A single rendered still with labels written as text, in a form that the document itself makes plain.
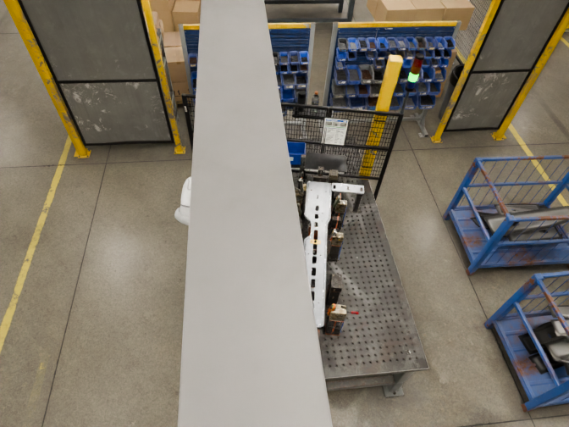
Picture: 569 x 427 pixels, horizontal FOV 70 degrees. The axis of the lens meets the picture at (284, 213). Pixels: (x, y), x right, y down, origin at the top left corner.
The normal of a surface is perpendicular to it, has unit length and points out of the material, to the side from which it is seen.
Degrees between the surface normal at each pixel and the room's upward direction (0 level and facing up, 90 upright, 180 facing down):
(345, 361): 0
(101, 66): 92
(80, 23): 89
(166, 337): 0
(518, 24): 90
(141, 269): 0
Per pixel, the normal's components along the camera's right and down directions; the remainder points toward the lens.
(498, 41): 0.10, 0.79
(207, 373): 0.04, -0.62
